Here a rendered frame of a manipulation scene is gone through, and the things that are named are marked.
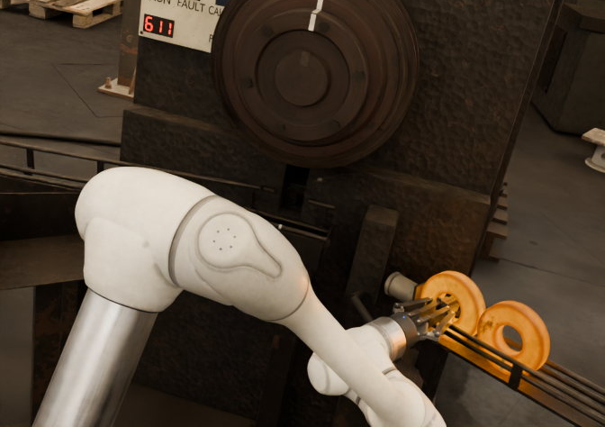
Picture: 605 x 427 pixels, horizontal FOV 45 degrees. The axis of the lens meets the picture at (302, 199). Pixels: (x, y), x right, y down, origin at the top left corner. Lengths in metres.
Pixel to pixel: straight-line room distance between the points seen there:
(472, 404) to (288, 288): 1.73
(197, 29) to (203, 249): 1.06
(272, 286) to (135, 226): 0.19
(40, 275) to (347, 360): 0.82
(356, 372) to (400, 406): 0.12
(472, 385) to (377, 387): 1.48
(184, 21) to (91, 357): 1.06
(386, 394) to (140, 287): 0.47
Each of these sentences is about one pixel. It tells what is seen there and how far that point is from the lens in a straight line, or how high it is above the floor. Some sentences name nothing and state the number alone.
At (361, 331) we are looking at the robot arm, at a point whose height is 0.74.
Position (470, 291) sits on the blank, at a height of 0.77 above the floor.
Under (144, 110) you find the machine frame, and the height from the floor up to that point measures 0.87.
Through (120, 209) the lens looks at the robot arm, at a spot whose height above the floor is 1.09.
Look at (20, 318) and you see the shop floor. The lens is 2.61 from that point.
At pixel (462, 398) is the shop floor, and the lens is 2.60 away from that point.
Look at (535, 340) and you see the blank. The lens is 1.55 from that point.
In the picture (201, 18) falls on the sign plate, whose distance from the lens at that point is 1.83.
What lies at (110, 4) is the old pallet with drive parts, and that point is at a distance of 6.46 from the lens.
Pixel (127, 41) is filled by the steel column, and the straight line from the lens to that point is 4.66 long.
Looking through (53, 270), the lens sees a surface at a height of 0.60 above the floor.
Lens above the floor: 1.54
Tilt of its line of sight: 25 degrees down
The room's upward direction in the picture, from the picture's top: 12 degrees clockwise
